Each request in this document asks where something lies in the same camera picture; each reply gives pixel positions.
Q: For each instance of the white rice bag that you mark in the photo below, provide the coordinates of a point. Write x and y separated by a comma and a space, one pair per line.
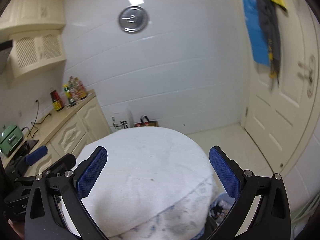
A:
121, 120

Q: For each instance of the dark soy sauce bottle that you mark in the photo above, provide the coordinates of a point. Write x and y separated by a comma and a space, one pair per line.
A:
56, 100

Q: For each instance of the cream panelled door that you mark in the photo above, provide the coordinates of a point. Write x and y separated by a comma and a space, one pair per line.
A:
279, 109

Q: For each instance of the blue hanging cloth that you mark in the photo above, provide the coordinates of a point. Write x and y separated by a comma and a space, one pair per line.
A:
256, 34

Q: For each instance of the clear seasoning bottle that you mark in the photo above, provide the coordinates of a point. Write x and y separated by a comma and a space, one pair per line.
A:
73, 89

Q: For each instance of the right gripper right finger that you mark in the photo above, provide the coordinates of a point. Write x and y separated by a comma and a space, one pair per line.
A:
228, 172

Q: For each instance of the cream lower kitchen cabinets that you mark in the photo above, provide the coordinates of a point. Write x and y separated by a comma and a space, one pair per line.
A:
69, 131

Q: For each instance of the green kitchen appliance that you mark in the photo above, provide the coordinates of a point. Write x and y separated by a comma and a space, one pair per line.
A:
11, 137

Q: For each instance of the black stove top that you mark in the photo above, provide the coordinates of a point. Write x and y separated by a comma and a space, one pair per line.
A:
20, 153

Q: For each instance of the cream upper wall cabinet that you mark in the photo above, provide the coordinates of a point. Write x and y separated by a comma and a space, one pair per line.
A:
34, 27

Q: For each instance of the round silver wall vent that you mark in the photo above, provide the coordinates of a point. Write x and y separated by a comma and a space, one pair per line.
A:
133, 19

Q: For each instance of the red and black shopping bag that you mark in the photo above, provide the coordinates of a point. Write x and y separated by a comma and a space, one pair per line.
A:
146, 122

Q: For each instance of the cooking oil bottle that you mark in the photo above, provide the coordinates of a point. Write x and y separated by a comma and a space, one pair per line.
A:
81, 89

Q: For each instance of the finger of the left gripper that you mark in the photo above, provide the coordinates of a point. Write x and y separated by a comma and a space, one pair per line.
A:
35, 156

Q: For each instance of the white towel table cover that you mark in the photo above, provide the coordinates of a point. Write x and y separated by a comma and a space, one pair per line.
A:
157, 184

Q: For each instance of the green yellow bottle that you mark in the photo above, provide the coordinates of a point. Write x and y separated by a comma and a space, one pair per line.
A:
69, 96

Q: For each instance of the light blue trash bin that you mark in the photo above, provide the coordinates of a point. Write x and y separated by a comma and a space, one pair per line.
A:
221, 207

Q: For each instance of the dark grey hanging apron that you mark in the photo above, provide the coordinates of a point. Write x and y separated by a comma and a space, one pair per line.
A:
268, 22

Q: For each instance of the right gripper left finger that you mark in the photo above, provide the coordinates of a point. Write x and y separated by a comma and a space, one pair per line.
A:
88, 171

